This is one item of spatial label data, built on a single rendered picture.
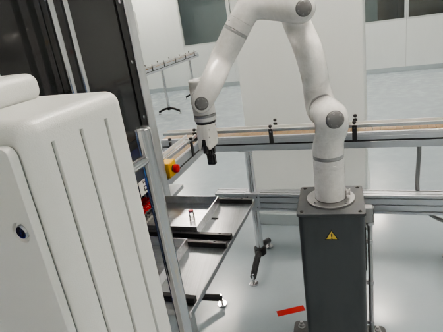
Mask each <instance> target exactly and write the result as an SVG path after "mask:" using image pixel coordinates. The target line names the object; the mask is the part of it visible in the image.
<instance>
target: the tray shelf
mask: <svg viewBox="0 0 443 332"><path fill-rule="evenodd" d="M254 204H255V202H254V199H252V203H251V204H230V203H220V204H219V206H218V207H217V208H216V210H215V212H214V213H213V214H212V216H211V217H210V218H209V220H208V222H207V223H206V224H205V226H204V228H203V229H202V230H201V232H213V233H232V236H233V238H232V239H231V240H219V239H207V238H187V239H189V240H213V241H225V242H227V245H228V247H227V249H224V248H203V247H192V246H189V247H188V249H187V251H186V252H185V253H184V254H183V256H182V257H181V259H180V260H179V261H178V262H179V268H180V272H181V278H182V281H183V287H184V291H185V294H190V295H196V299H197V302H196V304H187V306H188V309H189V315H190V318H191V317H193V315H194V313H195V312H196V309H197V308H198V306H199V304H200V302H201V300H202V299H203V297H204V295H205V293H206V291H207V290H208V287H209V286H210V284H211V282H212V280H213V279H214V277H215V275H216V273H217V272H218V269H219V268H220V266H221V264H222V262H223V261H224V259H225V257H226V255H227V253H228V252H229V249H230V248H231V246H232V244H233V242H234V240H235V239H236V237H237V235H238V233H239V231H240V230H241V227H242V226H243V224H244V222H245V220H246V219H247V217H248V215H249V213H250V212H251V209H252V207H253V206H254ZM213 217H216V218H219V219H218V220H213V219H211V218H213ZM174 238H182V237H174ZM161 287H162V292H170V290H169V285H168V281H167V279H166V280H165V281H164V282H163V284H162V285H161ZM165 306H166V309H167V314H169V315H174V316H175V311H174V308H173V303H172V302H168V301H165Z"/></svg>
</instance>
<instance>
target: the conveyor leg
mask: <svg viewBox="0 0 443 332"><path fill-rule="evenodd" d="M252 152H253V151H245V152H244V155H245V165H246V170H247V180H248V186H249V192H250V193H255V192H257V190H256V180H255V173H254V163H253V158H252ZM252 220H253V226H254V235H255V241H256V247H257V248H263V247H264V245H263V238H262V228H261V222H260V212H259V211H252Z"/></svg>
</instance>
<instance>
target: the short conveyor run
mask: <svg viewBox="0 0 443 332"><path fill-rule="evenodd" d="M196 137H197V136H196V134H195V135H194V136H192V137H189V139H188V140H185V139H186V138H187V135H185V136H184V137H182V138H181V139H180V140H178V141H177V142H176V143H174V144H172V142H171V138H168V141H169V148H168V149H166V150H165V151H164V152H163V153H162V154H163V158H164V159H175V163H176V164H178V165H179V166H180V171H179V172H178V173H176V174H175V175H174V176H173V177H172V178H171V179H167V180H168V184H172V183H174V182H175V181H176V180H177V179H178V178H179V177H180V176H181V175H182V174H183V173H184V172H185V171H186V170H187V169H188V168H189V167H190V166H191V165H192V164H193V163H194V162H195V161H196V160H197V159H198V158H199V157H200V156H201V155H202V154H203V153H204V148H203V149H202V150H199V148H198V140H197V141H193V140H194V139H195V138H196Z"/></svg>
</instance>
